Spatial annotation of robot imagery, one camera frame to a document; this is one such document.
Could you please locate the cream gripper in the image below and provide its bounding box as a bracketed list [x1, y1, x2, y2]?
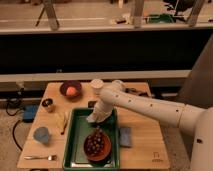
[91, 108, 112, 123]

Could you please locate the white towel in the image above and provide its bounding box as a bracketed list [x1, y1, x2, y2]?
[86, 115, 98, 123]

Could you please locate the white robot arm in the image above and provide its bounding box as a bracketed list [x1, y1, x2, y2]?
[88, 80, 213, 171]

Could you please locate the white paper cup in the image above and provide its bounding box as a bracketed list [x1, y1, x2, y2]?
[90, 79, 104, 95]

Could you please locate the blue translucent cup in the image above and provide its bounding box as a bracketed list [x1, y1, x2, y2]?
[33, 127, 50, 144]

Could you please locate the black rectangular box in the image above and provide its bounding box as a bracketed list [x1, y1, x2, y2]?
[88, 101, 97, 108]

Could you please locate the green plastic tray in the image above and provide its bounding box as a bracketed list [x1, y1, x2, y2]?
[62, 108, 120, 171]

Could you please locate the dark grape bunch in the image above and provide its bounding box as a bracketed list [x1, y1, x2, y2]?
[86, 128, 104, 156]

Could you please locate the blue sponge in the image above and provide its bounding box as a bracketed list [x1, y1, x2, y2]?
[119, 127, 132, 148]

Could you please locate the orange peach fruit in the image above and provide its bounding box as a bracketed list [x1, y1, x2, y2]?
[66, 87, 77, 97]

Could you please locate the orange bowl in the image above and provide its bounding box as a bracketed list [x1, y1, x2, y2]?
[83, 133, 112, 161]

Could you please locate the small can with dark lid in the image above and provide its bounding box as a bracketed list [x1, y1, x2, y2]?
[42, 98, 55, 113]

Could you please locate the silver fork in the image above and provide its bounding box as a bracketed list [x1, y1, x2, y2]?
[24, 155, 57, 161]

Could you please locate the blue power box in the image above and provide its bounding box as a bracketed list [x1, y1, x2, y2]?
[22, 105, 38, 123]

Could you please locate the black handled tool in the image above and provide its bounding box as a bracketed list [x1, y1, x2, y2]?
[125, 88, 148, 96]

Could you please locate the black cable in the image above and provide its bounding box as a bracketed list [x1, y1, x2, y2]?
[4, 87, 28, 152]

